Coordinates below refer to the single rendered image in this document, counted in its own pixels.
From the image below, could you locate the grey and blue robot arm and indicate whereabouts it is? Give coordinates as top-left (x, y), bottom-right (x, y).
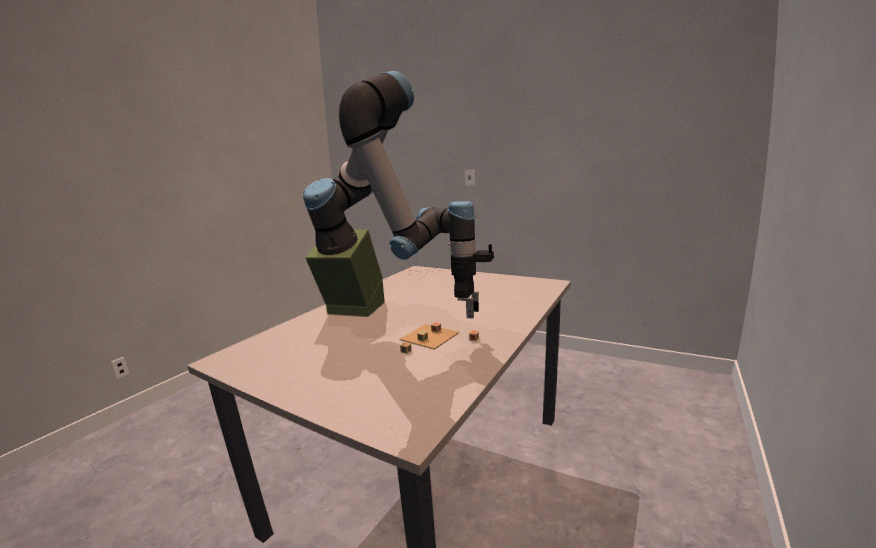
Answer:
top-left (303, 71), bottom-right (475, 260)

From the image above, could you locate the tan square mat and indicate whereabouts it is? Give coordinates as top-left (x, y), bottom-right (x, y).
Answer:
top-left (400, 324), bottom-right (459, 350)

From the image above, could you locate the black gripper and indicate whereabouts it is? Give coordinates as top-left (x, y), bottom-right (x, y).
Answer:
top-left (449, 240), bottom-right (494, 319)

